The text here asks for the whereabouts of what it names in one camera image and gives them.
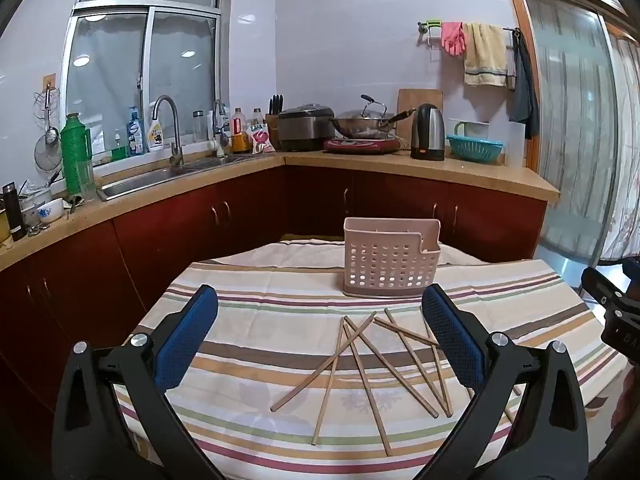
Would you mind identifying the black thermos bottle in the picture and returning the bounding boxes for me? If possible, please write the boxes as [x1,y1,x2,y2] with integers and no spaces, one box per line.
[1,182,27,242]

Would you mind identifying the pink rubber gloves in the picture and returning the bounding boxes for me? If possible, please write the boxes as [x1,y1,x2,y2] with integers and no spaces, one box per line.
[440,21,467,57]

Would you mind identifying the small chrome tap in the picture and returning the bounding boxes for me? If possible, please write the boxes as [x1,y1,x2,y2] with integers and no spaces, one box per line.
[212,100,231,156]

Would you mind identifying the bunch of wooden chopsticks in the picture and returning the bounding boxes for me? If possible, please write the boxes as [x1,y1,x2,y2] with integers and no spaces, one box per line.
[270,308,523,457]

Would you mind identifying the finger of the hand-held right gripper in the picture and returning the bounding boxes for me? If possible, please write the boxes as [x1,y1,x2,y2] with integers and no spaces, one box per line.
[581,266,623,311]

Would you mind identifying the glass wok lid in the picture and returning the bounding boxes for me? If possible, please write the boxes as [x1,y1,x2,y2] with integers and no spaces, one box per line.
[340,94,396,123]

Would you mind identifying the red and white snack bag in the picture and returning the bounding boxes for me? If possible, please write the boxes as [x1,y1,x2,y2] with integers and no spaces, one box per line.
[245,124,277,155]

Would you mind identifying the stainless steel sink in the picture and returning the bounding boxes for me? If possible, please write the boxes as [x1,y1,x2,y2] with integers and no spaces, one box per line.
[97,155,261,202]

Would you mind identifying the blue dish soap bottle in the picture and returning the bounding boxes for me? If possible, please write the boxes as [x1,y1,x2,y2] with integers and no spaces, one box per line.
[126,106,146,156]

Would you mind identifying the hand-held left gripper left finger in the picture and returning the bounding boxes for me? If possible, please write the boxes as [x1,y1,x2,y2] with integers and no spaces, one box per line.
[51,284,226,480]

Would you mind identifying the white translucent plastic container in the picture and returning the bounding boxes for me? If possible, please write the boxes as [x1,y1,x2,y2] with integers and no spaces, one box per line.
[505,121,527,170]

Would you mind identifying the dark grey hanging cloth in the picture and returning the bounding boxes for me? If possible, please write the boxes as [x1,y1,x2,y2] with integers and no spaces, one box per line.
[508,30,541,140]

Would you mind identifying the wooden cutting board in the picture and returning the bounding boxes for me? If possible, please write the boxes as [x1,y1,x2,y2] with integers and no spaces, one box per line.
[396,88,443,136]

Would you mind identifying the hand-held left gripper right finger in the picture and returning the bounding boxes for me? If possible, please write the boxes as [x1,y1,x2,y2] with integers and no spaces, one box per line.
[421,282,590,480]

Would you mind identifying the tall chrome sink faucet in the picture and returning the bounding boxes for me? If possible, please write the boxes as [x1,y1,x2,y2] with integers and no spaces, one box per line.
[151,95,185,167]

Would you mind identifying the glass door with wooden frame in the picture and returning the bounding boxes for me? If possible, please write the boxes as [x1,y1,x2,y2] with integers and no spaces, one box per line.
[500,0,640,263]

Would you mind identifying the red kitchen cabinets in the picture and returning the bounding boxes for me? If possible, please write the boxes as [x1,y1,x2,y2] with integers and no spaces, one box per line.
[0,165,548,461]

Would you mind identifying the striped tablecloth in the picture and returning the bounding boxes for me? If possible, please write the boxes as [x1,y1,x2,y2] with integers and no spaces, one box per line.
[112,237,621,480]

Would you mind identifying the green thermos flask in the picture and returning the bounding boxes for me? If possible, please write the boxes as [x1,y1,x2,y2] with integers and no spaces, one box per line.
[60,112,94,197]

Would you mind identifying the teal plastic colander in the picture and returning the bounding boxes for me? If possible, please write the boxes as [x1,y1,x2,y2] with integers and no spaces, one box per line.
[446,134,505,165]

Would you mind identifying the grey rice cooker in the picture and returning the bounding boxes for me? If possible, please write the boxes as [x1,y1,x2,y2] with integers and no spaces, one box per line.
[277,104,336,152]

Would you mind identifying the hanging metal strainer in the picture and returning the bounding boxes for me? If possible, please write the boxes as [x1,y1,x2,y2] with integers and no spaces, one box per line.
[32,75,63,171]

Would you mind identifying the beige kitchen countertop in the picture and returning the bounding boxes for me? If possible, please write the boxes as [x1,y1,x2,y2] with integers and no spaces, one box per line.
[0,149,561,273]

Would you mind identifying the white spray cleaner bottle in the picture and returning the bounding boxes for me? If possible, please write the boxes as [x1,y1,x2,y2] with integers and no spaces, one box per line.
[146,110,166,152]

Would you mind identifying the yellow towel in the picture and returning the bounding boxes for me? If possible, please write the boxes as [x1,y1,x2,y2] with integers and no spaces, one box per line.
[462,22,508,87]

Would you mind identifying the pink perforated plastic utensil basket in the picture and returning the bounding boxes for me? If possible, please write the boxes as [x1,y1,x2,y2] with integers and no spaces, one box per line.
[342,217,442,298]

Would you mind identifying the wall towel rack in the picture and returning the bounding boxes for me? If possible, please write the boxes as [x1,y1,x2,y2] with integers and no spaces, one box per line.
[417,19,521,53]

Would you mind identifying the wooden knife block with knives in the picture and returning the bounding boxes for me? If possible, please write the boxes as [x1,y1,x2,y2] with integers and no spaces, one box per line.
[265,94,286,150]

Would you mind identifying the sliding glass window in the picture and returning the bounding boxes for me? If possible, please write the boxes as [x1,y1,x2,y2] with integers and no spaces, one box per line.
[62,0,236,146]

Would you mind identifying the red induction cooker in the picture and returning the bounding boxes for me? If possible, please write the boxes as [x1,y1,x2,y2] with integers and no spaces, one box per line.
[322,135,403,154]

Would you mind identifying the white pitcher with green handle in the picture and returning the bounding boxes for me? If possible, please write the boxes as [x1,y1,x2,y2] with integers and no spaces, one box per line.
[453,120,491,141]

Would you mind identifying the steel electric kettle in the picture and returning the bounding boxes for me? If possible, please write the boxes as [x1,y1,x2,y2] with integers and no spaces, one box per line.
[410,103,447,162]

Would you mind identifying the steel wok with black handle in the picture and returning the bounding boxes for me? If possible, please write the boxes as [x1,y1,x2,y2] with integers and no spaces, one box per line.
[330,108,417,140]

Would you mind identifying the amber cooking oil bottle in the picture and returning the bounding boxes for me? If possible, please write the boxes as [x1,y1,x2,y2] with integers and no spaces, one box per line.
[231,107,251,155]

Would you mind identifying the white bowl with blue pattern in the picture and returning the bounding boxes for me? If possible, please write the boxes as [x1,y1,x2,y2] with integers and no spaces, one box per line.
[37,197,66,223]

